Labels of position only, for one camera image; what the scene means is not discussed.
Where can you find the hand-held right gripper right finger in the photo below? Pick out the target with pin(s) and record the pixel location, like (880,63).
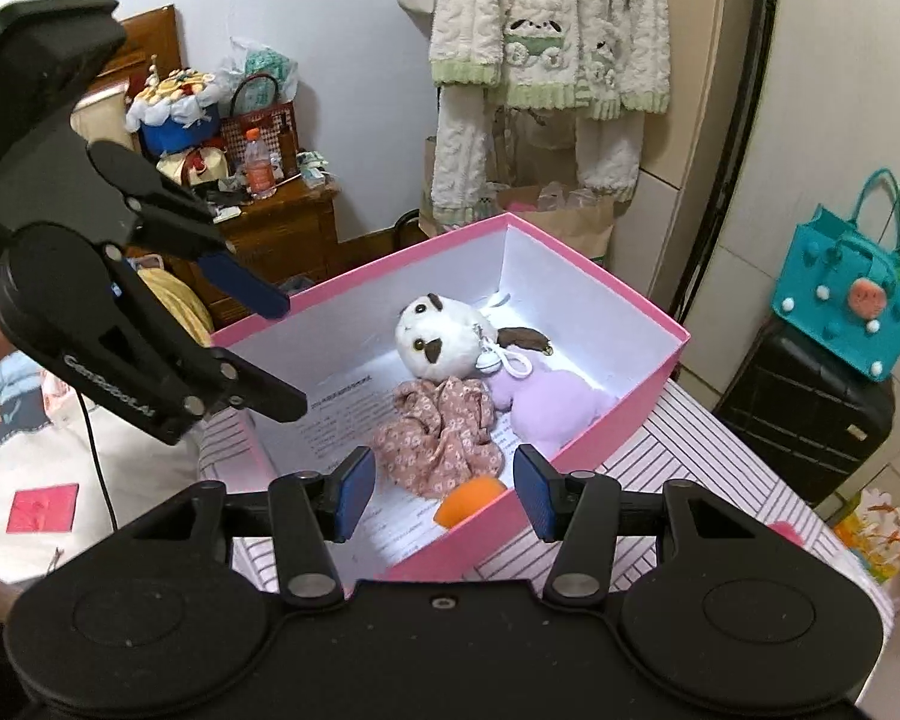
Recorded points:
(536,491)

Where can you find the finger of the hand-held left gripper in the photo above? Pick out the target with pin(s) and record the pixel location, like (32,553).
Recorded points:
(270,397)
(244,285)

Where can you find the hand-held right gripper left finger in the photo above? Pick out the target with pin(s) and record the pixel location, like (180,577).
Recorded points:
(354,491)

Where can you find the orange plush ball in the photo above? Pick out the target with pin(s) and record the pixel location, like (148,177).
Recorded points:
(469,502)

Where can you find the purple plush toy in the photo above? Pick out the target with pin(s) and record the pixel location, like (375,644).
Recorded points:
(555,412)

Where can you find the floral cloth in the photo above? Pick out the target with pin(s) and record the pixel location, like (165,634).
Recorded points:
(442,435)

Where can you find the pink cardboard box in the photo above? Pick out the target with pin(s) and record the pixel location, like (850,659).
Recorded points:
(630,375)

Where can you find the white brown-eared plush toy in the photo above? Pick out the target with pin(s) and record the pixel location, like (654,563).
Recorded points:
(435,337)

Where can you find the red plush toy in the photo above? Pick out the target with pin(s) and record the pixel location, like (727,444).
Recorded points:
(784,534)

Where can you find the wooden nightstand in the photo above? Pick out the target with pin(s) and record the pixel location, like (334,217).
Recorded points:
(285,240)

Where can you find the printed paper sheet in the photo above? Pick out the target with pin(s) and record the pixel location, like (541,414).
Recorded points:
(345,427)

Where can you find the yellow cloth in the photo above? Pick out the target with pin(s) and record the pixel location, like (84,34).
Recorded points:
(176,300)

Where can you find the orange drink bottle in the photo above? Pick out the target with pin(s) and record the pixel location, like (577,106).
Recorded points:
(259,169)

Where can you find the blue printed clothing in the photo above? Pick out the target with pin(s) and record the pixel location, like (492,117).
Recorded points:
(7,405)

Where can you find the checkered handbag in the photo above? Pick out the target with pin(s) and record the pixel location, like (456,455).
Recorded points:
(270,127)

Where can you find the blue white bouquet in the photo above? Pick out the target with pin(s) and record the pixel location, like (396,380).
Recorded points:
(172,112)

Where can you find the striped tablecloth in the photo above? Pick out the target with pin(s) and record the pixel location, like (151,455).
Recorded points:
(720,450)

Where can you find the white blanket with red patch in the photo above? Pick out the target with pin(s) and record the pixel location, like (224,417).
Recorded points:
(45,510)

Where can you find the plastic-wrapped pack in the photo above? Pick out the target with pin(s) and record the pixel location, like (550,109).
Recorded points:
(270,67)

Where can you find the cream fluffy pajama pants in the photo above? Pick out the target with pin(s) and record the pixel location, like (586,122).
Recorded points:
(457,157)

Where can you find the wooden headboard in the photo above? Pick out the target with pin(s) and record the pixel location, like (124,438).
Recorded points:
(154,37)

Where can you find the brown paper bag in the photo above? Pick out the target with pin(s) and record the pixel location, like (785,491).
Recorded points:
(570,229)

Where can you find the black suitcase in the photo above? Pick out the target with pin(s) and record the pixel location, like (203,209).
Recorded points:
(802,420)

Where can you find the colourful gift bag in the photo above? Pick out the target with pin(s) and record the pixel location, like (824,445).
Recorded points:
(874,532)

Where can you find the teal felt handbag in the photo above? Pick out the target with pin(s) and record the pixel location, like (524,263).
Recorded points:
(840,292)

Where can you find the cream fluffy pajama jacket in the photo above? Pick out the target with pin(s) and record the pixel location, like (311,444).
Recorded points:
(540,7)

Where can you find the black vertical pole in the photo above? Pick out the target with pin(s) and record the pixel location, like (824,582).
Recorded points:
(750,90)

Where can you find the beige wardrobe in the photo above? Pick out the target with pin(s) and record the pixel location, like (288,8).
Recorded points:
(832,90)

